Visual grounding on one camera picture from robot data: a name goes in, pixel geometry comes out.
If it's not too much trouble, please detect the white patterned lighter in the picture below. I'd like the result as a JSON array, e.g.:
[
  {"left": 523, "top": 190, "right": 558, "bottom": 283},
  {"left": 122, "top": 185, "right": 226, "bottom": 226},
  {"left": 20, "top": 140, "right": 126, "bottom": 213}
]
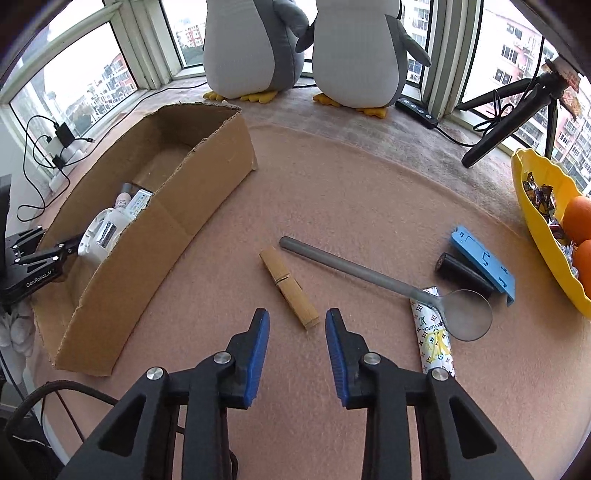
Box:
[{"left": 410, "top": 299, "right": 456, "bottom": 377}]

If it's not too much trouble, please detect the wooden clothespin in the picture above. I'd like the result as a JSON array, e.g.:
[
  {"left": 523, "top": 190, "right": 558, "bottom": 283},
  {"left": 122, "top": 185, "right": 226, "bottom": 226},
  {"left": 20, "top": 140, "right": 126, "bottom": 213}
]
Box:
[{"left": 259, "top": 246, "right": 320, "bottom": 330}]

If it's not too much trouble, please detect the white round device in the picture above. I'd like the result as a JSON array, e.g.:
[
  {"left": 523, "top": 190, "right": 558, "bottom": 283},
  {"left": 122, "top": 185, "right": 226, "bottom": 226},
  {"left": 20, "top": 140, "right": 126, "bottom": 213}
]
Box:
[{"left": 77, "top": 208, "right": 131, "bottom": 266}]

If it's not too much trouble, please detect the pink cosmetic bottle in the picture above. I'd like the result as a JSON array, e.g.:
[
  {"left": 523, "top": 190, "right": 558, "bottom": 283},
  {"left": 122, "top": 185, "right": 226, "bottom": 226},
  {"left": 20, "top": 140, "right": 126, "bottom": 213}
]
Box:
[{"left": 114, "top": 183, "right": 133, "bottom": 211}]

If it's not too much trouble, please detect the white power adapter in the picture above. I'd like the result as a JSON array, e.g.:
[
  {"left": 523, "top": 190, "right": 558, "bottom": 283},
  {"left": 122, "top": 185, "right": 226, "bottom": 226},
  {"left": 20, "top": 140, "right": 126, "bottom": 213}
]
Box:
[{"left": 123, "top": 189, "right": 152, "bottom": 220}]

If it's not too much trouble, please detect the white power strip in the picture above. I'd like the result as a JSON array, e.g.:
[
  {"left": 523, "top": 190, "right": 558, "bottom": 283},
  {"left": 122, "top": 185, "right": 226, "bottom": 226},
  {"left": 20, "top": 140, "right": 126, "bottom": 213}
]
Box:
[{"left": 45, "top": 137, "right": 92, "bottom": 194}]

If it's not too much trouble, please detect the black charger plug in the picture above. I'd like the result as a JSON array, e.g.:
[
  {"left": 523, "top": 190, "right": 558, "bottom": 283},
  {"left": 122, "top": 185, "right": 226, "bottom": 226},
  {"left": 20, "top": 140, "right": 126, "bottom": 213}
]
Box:
[{"left": 54, "top": 122, "right": 75, "bottom": 148}]

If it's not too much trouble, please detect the brown cardboard box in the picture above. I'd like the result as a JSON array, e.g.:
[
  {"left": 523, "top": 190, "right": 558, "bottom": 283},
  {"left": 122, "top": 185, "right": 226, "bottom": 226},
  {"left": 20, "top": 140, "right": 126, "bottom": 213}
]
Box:
[{"left": 32, "top": 103, "right": 257, "bottom": 377}]

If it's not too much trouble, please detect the orange fruit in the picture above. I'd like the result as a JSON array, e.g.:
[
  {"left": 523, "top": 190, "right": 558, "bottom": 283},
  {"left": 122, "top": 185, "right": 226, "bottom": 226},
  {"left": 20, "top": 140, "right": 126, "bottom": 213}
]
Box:
[
  {"left": 573, "top": 239, "right": 591, "bottom": 298},
  {"left": 561, "top": 195, "right": 591, "bottom": 245}
]

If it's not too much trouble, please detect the wrapped candies pile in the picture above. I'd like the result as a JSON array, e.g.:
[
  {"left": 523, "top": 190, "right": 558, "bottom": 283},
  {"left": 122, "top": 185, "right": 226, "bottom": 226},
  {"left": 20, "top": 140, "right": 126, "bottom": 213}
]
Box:
[{"left": 522, "top": 172, "right": 579, "bottom": 278}]

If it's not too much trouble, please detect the large grey penguin plush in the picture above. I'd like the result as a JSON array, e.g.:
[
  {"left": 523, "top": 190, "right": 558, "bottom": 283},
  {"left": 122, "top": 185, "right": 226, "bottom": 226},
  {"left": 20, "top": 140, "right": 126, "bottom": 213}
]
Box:
[{"left": 204, "top": 0, "right": 310, "bottom": 104}]

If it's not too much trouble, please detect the yellow fruit bowl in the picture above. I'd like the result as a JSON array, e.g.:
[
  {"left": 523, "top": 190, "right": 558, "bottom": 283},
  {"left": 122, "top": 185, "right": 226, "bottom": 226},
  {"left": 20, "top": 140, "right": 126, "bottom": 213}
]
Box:
[{"left": 512, "top": 149, "right": 590, "bottom": 319}]

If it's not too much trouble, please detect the black remote control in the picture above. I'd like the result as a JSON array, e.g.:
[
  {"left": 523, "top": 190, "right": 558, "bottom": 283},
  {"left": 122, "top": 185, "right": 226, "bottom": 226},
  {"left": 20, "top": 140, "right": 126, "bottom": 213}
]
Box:
[{"left": 394, "top": 96, "right": 438, "bottom": 130}]

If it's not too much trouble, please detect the small grey penguin plush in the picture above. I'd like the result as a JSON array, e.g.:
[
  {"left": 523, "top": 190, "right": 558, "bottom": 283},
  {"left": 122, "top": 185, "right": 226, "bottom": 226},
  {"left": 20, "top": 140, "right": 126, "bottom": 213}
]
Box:
[{"left": 297, "top": 0, "right": 431, "bottom": 119}]

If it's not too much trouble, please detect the black tripod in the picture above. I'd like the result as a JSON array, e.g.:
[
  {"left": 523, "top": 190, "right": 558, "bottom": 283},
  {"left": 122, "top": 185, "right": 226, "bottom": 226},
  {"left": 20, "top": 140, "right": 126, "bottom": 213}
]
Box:
[{"left": 457, "top": 55, "right": 580, "bottom": 168}]

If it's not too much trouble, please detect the black cable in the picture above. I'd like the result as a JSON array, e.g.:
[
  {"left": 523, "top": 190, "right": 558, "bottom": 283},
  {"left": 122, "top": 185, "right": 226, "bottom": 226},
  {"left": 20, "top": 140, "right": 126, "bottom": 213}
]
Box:
[{"left": 16, "top": 78, "right": 209, "bottom": 223}]

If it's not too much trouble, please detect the blue plastic bracket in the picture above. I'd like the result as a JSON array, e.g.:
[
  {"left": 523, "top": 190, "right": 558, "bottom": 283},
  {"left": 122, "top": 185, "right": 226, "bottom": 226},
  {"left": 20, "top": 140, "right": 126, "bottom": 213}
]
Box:
[{"left": 451, "top": 225, "right": 516, "bottom": 306}]

